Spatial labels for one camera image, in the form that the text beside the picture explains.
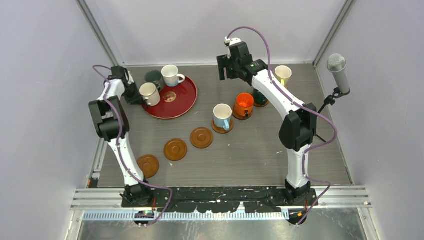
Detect silver microphone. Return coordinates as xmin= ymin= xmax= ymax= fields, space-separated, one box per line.
xmin=327 ymin=53 xmax=350 ymax=94

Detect silver white mug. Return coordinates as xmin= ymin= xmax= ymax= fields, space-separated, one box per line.
xmin=139 ymin=82 xmax=161 ymax=107

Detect light blue mug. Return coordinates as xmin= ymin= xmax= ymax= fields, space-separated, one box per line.
xmin=213 ymin=103 xmax=233 ymax=131

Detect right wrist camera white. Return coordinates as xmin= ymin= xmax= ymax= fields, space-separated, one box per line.
xmin=224 ymin=36 xmax=242 ymax=47

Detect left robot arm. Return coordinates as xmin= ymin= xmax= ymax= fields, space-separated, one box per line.
xmin=88 ymin=65 xmax=154 ymax=207

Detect wooden coaster five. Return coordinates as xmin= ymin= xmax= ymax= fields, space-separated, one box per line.
xmin=136 ymin=154 xmax=160 ymax=179

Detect black mug rear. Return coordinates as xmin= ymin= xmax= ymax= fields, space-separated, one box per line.
xmin=144 ymin=70 xmax=165 ymax=92

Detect dark green mug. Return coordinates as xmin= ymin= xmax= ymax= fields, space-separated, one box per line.
xmin=252 ymin=89 xmax=268 ymax=106

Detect yellow cream mug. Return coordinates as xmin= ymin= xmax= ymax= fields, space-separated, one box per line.
xmin=274 ymin=65 xmax=293 ymax=88

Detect wooden coaster three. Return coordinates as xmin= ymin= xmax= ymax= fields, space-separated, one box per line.
xmin=190 ymin=127 xmax=214 ymax=149

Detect red round tray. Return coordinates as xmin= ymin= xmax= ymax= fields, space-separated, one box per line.
xmin=141 ymin=76 xmax=198 ymax=120

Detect wooden coaster four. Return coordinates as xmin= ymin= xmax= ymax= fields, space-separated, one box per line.
xmin=163 ymin=138 xmax=188 ymax=162

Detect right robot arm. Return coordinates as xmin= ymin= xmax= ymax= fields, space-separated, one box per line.
xmin=217 ymin=38 xmax=317 ymax=205

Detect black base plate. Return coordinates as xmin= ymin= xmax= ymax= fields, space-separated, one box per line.
xmin=120 ymin=186 xmax=318 ymax=214

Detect white mug rear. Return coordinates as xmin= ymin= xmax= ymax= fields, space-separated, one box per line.
xmin=161 ymin=64 xmax=186 ymax=87

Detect orange black mug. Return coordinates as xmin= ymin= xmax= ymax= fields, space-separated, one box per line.
xmin=234 ymin=92 xmax=254 ymax=116

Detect wooden coaster six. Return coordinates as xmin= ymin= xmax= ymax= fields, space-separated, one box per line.
xmin=254 ymin=97 xmax=269 ymax=108

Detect wooden coaster two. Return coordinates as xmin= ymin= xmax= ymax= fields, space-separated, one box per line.
xmin=211 ymin=118 xmax=234 ymax=134

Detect wooden coaster one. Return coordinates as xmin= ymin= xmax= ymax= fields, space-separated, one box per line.
xmin=232 ymin=105 xmax=252 ymax=121

